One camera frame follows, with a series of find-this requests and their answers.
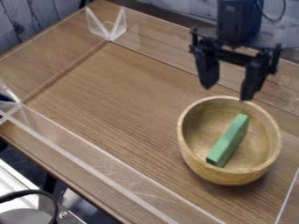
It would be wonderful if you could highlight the clear acrylic right panel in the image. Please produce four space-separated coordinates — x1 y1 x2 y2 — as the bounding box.
275 169 299 224

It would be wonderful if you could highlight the clear acrylic corner bracket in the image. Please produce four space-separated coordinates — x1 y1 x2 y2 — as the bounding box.
86 7 127 41

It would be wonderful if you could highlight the light wooden bowl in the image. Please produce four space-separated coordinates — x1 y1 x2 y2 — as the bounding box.
176 95 282 186

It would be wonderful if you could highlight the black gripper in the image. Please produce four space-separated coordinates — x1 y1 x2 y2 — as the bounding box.
190 0 283 101

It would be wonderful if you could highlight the clear acrylic front wall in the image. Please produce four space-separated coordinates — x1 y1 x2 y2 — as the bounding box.
0 84 224 224

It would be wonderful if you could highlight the green rectangular block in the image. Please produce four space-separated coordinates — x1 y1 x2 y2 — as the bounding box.
206 114 250 168

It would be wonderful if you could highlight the black cable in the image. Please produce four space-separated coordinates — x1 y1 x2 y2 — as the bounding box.
0 189 60 224

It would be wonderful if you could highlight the grey metal bracket with screw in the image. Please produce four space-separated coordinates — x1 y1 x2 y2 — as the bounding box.
39 195 87 224

